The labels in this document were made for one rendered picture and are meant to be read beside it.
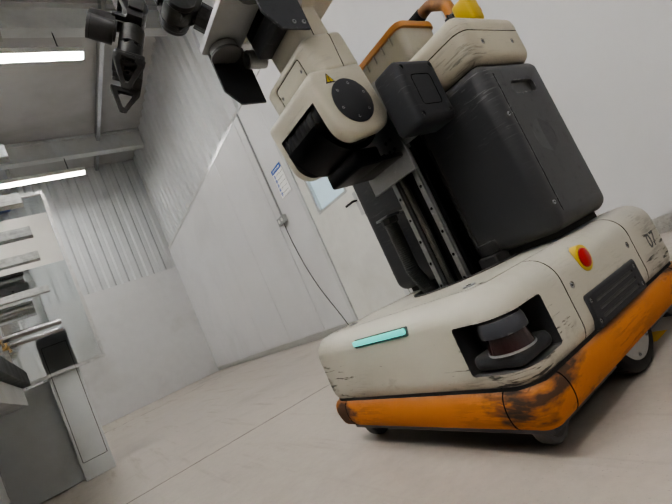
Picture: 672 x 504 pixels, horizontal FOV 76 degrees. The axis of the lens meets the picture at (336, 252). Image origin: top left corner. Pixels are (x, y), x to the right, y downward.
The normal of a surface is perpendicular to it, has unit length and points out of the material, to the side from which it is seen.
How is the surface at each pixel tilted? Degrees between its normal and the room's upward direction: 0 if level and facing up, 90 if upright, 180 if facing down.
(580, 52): 90
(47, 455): 90
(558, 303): 90
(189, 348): 90
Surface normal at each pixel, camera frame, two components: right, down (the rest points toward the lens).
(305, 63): -0.70, 0.41
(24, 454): 0.47, -0.30
